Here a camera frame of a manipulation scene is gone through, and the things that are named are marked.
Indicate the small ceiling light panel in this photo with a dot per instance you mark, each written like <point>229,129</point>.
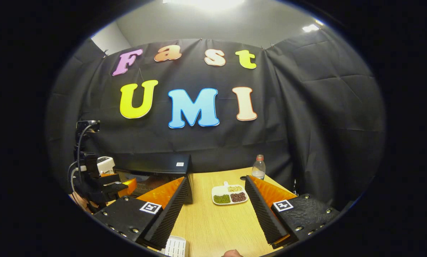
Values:
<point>311,27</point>

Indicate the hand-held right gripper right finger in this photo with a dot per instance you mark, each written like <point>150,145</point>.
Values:
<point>263,214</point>

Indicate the clear plastic water bottle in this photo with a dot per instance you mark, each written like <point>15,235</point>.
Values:
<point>258,169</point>

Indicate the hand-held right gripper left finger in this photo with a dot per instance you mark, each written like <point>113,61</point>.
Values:
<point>170,217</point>

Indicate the large ceiling light panel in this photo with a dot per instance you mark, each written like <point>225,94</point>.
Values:
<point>206,3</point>

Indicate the black backdrop cloth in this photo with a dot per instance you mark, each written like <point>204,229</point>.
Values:
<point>306,125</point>

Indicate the white toaster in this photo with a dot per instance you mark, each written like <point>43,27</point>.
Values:
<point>106,165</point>

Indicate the black electric oven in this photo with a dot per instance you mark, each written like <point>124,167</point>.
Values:
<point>152,164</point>

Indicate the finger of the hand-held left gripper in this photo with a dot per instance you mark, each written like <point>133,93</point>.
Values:
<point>129,186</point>

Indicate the white divided plate of beans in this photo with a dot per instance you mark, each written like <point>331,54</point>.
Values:
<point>229,196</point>

